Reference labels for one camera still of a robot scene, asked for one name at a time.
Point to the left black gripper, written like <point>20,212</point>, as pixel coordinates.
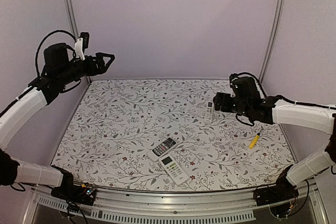
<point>93,70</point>

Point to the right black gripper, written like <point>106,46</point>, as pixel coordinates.
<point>224,107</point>

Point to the slim white remote control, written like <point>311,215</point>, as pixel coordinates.
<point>211,114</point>

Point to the yellow pry tool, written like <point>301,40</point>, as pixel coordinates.
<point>254,141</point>

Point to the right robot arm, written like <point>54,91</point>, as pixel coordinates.
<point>248,99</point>

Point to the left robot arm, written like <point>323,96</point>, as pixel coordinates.
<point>59,70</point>

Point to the white remote with display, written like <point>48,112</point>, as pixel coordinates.
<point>173,169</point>

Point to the black-faced white remote control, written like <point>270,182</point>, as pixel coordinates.
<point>163,148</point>

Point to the floral patterned table mat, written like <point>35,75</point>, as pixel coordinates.
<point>119,121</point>

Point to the left aluminium frame post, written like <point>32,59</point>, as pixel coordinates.
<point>71,17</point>

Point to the aluminium frame post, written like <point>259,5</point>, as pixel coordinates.
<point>71,17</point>
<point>272,39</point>

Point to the front aluminium rail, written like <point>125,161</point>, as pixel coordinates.
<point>226,206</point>

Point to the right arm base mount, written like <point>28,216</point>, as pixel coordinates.
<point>276,193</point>

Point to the right aluminium frame post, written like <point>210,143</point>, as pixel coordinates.
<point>272,39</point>

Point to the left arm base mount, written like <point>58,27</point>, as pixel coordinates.
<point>84,194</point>

